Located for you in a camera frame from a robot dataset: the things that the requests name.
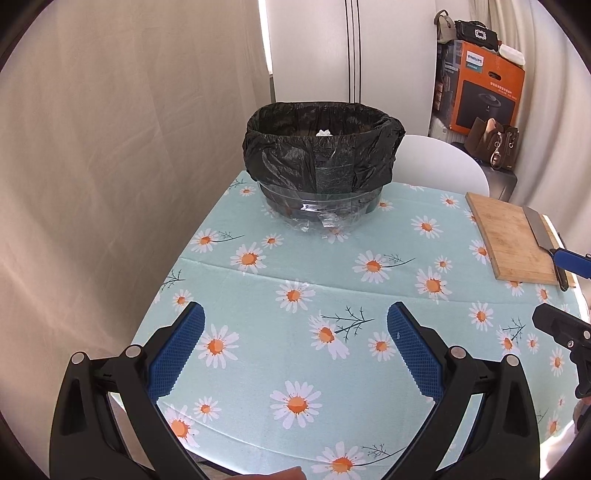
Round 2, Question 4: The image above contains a person's left hand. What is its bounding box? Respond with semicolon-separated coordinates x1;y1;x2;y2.
233;467;305;480

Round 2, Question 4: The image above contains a beige curtain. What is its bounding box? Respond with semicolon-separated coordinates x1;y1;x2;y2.
0;0;273;416

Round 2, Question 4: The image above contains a brown handbag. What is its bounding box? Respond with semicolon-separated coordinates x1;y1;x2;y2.
465;115;520;172

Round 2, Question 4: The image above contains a grey bag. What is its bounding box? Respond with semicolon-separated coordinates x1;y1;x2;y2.
433;9;458;44

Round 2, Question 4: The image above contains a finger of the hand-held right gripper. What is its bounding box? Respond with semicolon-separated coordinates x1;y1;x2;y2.
549;247;591;280
531;302;591;398

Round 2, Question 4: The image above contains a white chair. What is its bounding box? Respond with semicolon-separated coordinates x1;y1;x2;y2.
390;135;491;197

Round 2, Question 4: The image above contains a clear plastic trash bin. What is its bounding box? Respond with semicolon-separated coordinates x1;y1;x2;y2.
259;182;384;234

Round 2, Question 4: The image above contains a wooden cutting board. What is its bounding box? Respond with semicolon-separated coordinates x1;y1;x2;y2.
465;191;578;289

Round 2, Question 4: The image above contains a white pouch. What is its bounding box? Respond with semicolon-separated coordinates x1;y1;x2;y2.
498;44;527;65

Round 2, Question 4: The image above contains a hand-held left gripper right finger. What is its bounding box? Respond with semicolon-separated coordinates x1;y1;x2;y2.
387;302;539;480

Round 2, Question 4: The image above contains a black trash bag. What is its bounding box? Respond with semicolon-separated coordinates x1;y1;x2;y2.
243;102;406;193

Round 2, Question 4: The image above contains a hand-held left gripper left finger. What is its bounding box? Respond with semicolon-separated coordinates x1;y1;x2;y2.
48;301;211;480

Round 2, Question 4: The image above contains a steel cleaver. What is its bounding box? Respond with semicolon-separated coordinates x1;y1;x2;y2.
523;205;570;291

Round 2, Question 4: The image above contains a floral light blue tablecloth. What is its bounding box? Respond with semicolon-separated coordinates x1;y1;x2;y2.
131;168;585;476

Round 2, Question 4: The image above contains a black handbag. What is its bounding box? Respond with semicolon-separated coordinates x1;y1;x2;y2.
455;19;499;52

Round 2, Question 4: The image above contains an orange and black cardboard box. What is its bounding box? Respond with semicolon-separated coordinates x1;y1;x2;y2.
431;39;526;139

